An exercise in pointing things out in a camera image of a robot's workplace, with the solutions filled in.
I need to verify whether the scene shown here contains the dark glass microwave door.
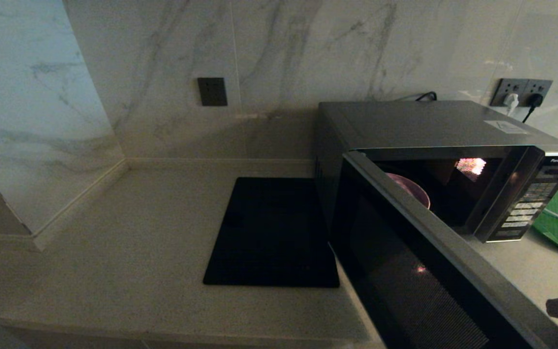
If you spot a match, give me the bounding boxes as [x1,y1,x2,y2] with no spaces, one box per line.
[330,150,558,349]

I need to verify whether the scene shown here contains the purple plate with fries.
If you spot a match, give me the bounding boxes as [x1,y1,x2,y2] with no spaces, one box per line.
[386,173,431,210]

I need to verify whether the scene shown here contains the black glass induction cooktop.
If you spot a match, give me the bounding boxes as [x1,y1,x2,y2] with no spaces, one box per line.
[203,177,341,288]

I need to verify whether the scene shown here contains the black power plug with cable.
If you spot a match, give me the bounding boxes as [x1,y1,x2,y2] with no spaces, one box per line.
[521,93,545,125]

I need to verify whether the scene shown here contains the black cable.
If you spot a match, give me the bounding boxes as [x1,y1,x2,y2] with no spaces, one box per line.
[395,92,438,102]

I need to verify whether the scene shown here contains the dark single wall socket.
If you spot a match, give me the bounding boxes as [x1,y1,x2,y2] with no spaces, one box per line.
[198,77,228,107]

